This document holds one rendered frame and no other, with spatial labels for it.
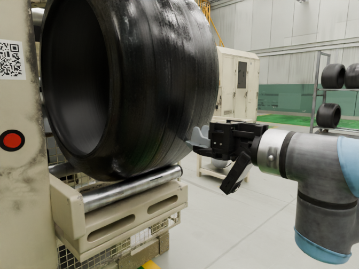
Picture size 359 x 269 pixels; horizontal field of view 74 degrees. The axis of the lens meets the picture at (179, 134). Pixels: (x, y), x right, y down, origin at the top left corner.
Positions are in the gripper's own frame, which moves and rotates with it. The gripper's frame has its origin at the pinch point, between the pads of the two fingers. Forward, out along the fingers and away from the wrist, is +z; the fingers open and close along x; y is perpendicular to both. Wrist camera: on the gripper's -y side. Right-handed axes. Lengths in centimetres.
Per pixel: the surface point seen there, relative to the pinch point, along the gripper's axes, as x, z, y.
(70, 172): 16.3, 38.3, -12.6
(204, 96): -1.4, -3.2, 12.5
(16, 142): 34.3, 17.4, 3.6
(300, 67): -1097, 327, 110
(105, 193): 18.9, 10.7, -10.6
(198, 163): -194, 154, -82
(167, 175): -1.5, 10.3, -11.3
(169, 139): 7.4, 0.0, 2.7
